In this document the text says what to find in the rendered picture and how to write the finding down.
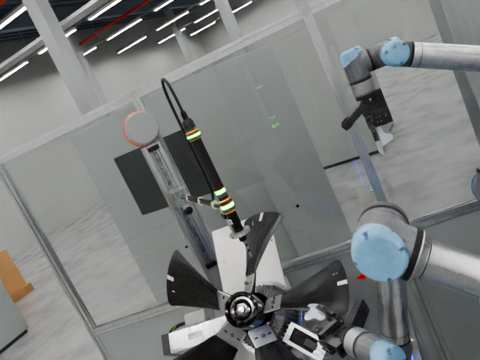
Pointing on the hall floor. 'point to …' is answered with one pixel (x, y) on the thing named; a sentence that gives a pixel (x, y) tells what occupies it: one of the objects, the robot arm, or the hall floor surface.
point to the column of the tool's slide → (213, 276)
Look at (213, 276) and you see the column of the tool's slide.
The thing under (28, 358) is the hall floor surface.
